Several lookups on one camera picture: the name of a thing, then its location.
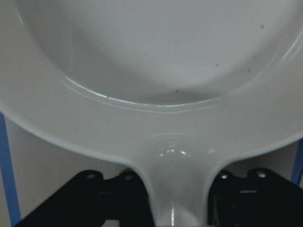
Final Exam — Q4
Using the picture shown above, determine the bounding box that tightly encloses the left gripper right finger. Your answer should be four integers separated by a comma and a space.
207, 168, 303, 227

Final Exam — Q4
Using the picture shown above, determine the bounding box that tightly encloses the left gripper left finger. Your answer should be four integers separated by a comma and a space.
17, 170, 153, 227

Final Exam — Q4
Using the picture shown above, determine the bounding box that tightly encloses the beige plastic dustpan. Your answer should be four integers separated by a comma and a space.
0, 0, 303, 227

